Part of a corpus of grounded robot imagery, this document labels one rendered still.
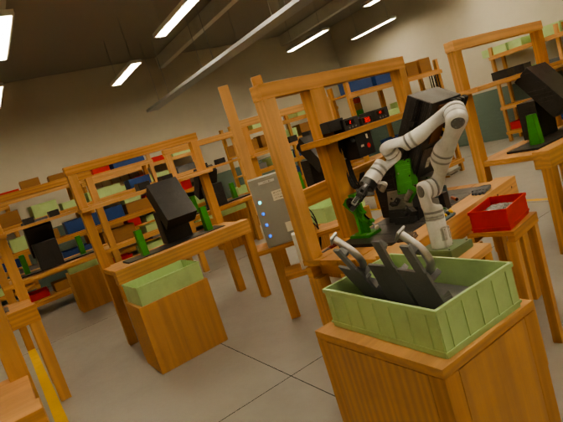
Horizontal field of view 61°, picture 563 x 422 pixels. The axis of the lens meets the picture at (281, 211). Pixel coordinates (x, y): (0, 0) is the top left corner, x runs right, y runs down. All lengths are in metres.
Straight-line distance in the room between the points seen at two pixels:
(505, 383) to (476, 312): 0.28
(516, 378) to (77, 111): 11.60
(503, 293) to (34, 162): 11.24
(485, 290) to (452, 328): 0.20
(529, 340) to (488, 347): 0.23
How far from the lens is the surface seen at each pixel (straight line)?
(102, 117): 12.65
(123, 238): 9.33
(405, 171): 3.04
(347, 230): 3.11
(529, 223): 2.96
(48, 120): 12.42
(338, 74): 3.26
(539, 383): 2.07
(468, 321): 1.73
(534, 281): 3.85
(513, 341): 1.91
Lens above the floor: 1.61
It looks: 8 degrees down
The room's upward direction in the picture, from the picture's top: 17 degrees counter-clockwise
